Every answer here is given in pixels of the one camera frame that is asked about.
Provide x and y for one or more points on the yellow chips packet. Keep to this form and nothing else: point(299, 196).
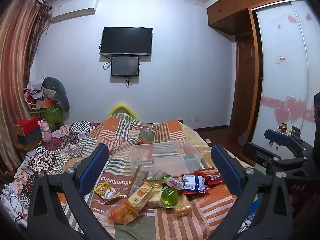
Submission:
point(105, 189)

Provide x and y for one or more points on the blue white snack packet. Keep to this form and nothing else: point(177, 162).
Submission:
point(193, 183)

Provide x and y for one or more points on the pink rabbit toy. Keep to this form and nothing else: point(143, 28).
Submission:
point(45, 132)

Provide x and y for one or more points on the pile of clutter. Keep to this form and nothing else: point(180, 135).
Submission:
point(36, 92)

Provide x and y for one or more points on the clear crispy snack packet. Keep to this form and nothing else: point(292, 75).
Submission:
point(183, 207)

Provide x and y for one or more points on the green cardboard box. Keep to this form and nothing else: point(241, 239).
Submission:
point(50, 116)

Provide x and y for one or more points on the red box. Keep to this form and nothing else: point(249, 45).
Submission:
point(27, 126)

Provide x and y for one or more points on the beige wafer packet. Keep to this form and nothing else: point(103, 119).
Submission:
point(156, 197)

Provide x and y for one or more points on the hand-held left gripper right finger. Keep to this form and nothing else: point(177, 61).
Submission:
point(226, 170)

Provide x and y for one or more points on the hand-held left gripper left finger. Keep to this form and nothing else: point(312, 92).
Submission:
point(93, 166)

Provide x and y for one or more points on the green snack packet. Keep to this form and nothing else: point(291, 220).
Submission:
point(156, 180)

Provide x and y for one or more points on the red snack packet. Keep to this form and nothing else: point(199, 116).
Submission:
point(210, 175)

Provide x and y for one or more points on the orange bread bag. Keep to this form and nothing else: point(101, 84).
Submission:
point(122, 213)

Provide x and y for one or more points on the clear plastic container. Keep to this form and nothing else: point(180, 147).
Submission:
point(165, 155)

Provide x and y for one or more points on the yellow cracker packet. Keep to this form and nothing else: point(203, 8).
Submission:
point(140, 195)

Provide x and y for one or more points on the small black wall monitor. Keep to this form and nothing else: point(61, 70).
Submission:
point(125, 66)

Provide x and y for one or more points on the red white door sticker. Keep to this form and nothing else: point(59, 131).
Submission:
point(282, 59)

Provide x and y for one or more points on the dark grey box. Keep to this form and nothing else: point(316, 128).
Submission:
point(28, 138)

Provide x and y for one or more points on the green jelly cup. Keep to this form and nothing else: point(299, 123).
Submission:
point(169, 198)

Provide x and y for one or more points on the orange striped patchwork blanket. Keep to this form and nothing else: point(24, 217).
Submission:
point(160, 226)

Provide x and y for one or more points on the white heart-print sliding door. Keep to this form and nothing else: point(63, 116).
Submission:
point(282, 85)

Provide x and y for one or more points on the white air conditioner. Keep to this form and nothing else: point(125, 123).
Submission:
point(75, 8)

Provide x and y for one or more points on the large black wall television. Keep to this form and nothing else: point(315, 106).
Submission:
point(126, 40)

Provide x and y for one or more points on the striped brown curtain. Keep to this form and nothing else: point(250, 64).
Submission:
point(17, 67)

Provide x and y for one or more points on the wooden wardrobe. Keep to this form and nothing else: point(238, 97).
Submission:
point(243, 67)

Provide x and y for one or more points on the purple white candy packet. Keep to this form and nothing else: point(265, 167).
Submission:
point(175, 182)

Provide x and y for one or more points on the checkered patterned sheet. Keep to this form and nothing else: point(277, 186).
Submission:
point(47, 160)

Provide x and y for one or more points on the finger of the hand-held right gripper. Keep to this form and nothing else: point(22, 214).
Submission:
point(276, 137)
point(255, 152)

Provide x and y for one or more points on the long clear snack packet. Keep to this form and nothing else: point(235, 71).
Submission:
point(138, 177)

